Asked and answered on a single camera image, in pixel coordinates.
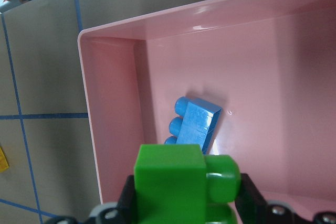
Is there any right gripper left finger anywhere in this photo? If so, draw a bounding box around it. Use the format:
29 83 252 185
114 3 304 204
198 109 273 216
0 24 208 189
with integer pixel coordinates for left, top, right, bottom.
86 175 137 223

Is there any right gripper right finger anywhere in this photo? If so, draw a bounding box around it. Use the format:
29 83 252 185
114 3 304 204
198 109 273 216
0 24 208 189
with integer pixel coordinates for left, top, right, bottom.
235 173 335 224

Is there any green toy block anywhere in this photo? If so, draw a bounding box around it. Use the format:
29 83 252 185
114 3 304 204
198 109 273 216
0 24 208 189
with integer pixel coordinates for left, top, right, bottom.
134 144 241 223

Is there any blue toy block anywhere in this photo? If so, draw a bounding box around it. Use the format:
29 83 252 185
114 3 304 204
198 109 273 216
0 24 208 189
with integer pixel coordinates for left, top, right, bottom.
164 97 222 155

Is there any yellow toy block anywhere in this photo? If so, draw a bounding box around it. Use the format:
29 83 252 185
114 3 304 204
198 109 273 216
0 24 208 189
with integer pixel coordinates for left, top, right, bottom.
0 147 9 173

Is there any pink plastic box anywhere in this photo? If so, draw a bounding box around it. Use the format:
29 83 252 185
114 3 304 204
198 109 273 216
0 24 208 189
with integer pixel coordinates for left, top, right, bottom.
78 0 335 202

